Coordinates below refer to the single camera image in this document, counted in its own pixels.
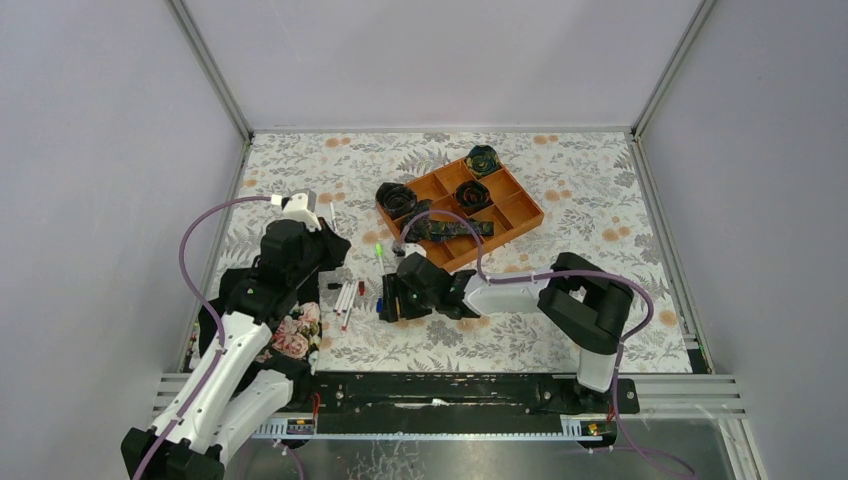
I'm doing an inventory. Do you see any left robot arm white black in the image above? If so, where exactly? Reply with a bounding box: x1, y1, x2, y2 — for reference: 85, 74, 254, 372
121, 218, 351, 479

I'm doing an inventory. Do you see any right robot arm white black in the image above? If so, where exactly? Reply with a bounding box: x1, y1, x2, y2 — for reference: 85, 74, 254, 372
379, 252, 646, 392

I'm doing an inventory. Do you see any white pen on table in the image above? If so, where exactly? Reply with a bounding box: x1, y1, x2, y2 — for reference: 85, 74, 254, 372
333, 282, 350, 315

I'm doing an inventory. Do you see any unrolled dark patterned tie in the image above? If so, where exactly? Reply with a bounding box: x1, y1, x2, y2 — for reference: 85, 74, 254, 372
399, 199, 495, 243

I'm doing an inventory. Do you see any rolled dark tie left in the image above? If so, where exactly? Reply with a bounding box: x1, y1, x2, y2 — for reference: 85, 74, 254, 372
375, 182, 418, 220

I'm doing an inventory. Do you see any rolled dark tie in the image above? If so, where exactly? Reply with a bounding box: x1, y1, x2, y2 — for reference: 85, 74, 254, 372
464, 145, 501, 179
454, 180, 492, 216
375, 182, 418, 220

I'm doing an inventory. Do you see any black floral cloth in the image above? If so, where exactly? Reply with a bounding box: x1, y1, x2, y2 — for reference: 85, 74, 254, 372
196, 268, 323, 401

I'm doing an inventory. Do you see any rolled dark tie centre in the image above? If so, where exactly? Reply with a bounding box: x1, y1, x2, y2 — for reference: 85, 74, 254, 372
454, 180, 492, 216

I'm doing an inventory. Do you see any rolled dark tie top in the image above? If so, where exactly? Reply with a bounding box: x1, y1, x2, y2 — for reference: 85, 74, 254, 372
464, 145, 501, 179

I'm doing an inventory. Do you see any floral table cloth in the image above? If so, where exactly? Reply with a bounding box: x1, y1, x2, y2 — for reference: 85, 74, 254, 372
216, 132, 691, 373

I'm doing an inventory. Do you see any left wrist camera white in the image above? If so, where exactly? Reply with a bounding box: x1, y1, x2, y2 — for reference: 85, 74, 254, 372
270, 188, 322, 232

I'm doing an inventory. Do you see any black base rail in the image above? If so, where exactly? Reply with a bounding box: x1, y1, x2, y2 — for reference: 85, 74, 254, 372
282, 372, 640, 436

